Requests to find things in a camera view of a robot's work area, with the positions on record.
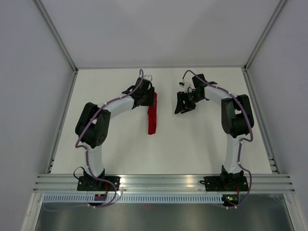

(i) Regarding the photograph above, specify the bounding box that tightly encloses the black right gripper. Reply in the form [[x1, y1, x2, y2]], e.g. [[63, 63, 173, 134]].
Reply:
[[175, 90, 204, 114]]

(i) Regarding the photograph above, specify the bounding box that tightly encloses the red cloth napkin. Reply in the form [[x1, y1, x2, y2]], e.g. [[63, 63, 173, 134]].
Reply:
[[147, 92, 157, 135]]

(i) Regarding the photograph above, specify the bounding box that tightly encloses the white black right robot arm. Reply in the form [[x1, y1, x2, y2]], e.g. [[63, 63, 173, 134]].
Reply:
[[175, 74, 254, 192]]

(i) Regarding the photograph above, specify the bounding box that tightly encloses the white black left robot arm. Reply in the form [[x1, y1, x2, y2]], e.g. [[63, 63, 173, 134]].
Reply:
[[75, 75, 155, 192]]

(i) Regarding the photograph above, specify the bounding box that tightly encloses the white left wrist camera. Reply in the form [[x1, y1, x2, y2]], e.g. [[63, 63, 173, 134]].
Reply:
[[139, 75, 153, 82]]

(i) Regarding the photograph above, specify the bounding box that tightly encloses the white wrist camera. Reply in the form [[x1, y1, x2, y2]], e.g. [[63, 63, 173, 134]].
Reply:
[[139, 75, 153, 82], [179, 79, 191, 89]]

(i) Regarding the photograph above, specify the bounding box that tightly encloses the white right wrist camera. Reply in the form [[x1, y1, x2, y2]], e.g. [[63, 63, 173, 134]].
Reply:
[[179, 79, 191, 89]]

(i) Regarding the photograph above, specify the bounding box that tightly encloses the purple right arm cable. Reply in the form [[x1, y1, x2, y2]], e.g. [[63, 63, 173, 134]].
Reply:
[[182, 69, 255, 209]]

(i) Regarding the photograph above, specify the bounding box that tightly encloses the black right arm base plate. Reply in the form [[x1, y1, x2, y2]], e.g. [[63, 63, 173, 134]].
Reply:
[[200, 176, 249, 192]]

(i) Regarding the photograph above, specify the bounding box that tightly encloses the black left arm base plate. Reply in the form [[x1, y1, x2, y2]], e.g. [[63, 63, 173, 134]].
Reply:
[[77, 175, 120, 192]]

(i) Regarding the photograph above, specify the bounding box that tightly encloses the aluminium enclosure frame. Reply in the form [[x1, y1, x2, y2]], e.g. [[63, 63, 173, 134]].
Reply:
[[21, 0, 308, 231]]

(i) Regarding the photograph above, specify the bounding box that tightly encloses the white slotted cable duct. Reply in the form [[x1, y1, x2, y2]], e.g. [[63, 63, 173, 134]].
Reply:
[[43, 193, 223, 204]]

